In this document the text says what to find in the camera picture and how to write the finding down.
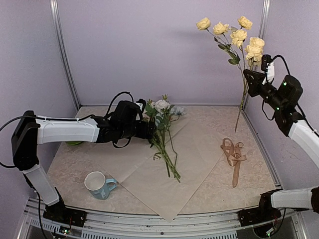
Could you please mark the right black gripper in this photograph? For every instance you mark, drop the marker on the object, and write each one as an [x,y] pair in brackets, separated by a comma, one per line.
[253,84]

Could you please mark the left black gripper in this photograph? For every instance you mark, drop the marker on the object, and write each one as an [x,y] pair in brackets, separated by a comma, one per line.
[143,133]

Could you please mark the pink fake rose stem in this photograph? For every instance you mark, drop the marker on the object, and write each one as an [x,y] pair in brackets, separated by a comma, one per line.
[162,140]

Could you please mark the yellow fake flower stem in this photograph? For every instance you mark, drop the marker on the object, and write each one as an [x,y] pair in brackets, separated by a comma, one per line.
[244,52]

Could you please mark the white fake rose stem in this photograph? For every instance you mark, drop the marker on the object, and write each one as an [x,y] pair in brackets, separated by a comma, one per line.
[160,104]

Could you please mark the blue fake flower stem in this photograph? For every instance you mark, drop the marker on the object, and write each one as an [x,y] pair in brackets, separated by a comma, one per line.
[176,111]

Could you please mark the pink beige wrapping paper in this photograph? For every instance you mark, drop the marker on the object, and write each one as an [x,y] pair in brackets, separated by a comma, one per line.
[165,186]

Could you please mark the beige ribbon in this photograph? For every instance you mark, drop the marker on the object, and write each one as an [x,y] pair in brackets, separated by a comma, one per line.
[234,157]

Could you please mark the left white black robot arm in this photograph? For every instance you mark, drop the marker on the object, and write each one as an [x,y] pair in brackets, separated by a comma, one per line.
[124,123]

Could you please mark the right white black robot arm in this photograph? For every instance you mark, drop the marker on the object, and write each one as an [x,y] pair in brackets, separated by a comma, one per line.
[294,126]

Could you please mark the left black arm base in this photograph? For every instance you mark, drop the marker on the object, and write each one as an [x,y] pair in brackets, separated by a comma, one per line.
[68,216]

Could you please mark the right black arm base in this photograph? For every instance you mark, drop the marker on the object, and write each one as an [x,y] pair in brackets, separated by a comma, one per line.
[262,213]

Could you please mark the blue white ceramic mug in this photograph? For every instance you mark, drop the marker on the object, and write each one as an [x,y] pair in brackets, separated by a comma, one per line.
[98,185]

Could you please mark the green plate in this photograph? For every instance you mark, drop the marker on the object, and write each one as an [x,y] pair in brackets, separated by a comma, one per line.
[74,143]

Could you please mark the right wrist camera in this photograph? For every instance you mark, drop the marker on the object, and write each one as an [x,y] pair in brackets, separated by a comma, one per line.
[268,66]

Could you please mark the right aluminium frame post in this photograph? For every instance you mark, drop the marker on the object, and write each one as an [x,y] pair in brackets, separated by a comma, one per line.
[264,18]

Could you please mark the aluminium frame post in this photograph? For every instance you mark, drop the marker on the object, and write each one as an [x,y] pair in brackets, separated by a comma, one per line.
[63,53]
[264,18]

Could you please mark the front aluminium rail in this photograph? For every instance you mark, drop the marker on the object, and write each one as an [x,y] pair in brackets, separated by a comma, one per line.
[109,225]

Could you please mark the left aluminium frame post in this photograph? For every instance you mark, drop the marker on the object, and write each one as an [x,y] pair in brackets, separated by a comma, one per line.
[63,53]

